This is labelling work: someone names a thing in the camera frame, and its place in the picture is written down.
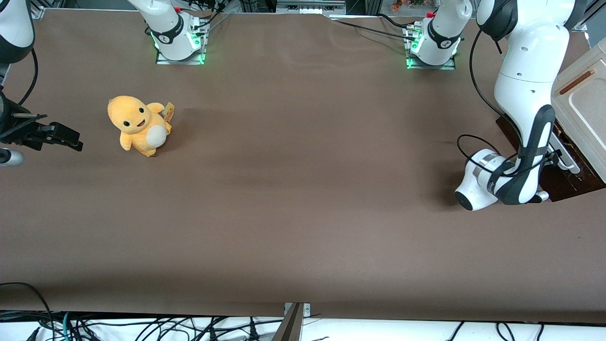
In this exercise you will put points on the dark wooden base board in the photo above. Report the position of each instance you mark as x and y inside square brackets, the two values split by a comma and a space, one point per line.
[563, 187]

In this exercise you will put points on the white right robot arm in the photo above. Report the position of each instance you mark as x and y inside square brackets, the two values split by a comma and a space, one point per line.
[170, 28]

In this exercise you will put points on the brown table cover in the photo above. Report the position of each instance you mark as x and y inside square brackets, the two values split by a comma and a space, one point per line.
[303, 189]

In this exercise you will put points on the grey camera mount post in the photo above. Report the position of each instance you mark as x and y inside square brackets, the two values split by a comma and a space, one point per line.
[289, 327]

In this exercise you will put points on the brown wooden strip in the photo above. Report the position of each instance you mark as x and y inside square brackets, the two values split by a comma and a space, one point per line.
[576, 82]

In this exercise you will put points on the aluminium frame rail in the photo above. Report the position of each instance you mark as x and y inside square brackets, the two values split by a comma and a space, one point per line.
[310, 7]

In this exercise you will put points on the metal clamp bracket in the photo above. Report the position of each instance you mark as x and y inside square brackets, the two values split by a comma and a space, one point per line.
[307, 309]

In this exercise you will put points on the aluminium profile corner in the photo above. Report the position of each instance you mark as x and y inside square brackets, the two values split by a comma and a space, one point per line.
[38, 12]
[583, 27]

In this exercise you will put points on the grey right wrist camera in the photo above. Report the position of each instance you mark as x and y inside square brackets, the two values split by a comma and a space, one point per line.
[10, 157]

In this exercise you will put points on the yellow plush toy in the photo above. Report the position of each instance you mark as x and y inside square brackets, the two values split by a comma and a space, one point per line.
[137, 123]

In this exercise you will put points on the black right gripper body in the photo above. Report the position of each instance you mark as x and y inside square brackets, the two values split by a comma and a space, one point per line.
[10, 124]

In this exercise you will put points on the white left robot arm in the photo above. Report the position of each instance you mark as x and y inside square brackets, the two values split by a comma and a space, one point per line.
[525, 61]

